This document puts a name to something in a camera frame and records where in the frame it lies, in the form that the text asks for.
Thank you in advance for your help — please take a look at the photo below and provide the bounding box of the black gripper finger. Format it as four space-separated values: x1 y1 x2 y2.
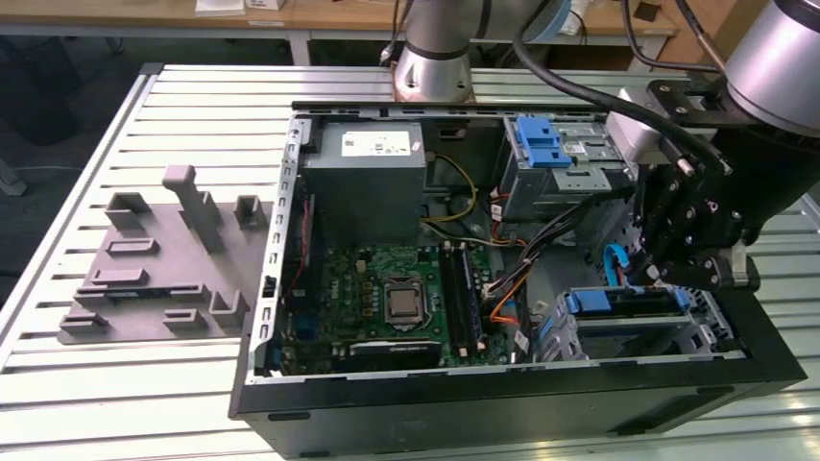
638 161 705 285
661 243 764 293

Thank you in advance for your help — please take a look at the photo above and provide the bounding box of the hard disk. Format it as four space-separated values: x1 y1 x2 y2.
536 285 693 354

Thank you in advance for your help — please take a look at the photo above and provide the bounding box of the blue data wire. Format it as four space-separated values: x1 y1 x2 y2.
601 243 668 295

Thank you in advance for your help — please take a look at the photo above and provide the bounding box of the metal disk bay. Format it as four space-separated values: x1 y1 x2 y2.
554 285 722 361

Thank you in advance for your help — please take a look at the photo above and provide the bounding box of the metal optical drive cage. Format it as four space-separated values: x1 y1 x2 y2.
501 114 641 223

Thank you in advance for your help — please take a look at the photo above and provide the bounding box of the blue plastic drive latch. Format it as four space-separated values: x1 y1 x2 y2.
513 117 576 169

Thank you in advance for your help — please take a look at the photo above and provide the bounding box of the wooden cabinet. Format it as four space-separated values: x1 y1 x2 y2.
656 0 776 78

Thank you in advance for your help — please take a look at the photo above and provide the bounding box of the black RAM stick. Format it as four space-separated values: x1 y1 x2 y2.
460 245 486 354

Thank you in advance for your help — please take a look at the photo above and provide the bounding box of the white plastic bag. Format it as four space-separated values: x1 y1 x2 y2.
566 0 588 36

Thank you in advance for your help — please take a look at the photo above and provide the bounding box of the CPU socket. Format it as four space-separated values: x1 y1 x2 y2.
381 277 429 333

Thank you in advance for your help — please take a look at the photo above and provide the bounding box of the silver CPU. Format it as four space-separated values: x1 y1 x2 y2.
386 287 421 324

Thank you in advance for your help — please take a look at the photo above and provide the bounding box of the grey power supply unit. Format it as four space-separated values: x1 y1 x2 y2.
300 119 429 246

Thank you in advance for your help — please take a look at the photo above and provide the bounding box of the black PC case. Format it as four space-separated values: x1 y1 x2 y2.
228 99 806 461

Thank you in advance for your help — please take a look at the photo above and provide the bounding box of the green motherboard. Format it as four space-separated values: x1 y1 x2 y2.
280 242 520 376

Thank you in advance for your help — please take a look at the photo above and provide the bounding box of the black graphics card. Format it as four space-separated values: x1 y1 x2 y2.
332 338 442 371

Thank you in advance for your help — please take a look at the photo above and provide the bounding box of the grey parts rack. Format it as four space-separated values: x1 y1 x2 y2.
56 164 277 346

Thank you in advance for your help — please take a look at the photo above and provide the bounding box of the wooden desk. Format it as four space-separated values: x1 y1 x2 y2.
0 0 680 73

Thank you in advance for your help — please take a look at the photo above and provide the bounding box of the black cable bundle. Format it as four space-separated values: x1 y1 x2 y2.
482 191 633 302

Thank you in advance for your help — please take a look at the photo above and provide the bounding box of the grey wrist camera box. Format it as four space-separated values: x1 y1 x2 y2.
605 85 681 167

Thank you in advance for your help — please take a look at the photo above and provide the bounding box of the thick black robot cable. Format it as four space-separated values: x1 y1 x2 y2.
509 18 736 177

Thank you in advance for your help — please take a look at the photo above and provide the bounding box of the white black wire bundle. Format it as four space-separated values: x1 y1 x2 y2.
421 223 533 249

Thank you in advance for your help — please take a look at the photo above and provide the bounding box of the yellow wire bundle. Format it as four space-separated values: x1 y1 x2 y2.
418 152 480 225

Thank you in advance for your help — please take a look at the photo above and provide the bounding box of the thin dark robot cable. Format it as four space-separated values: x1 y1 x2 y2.
624 0 729 73

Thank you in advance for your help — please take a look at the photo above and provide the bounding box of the orange wire bundle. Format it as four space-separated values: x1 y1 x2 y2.
489 295 521 328

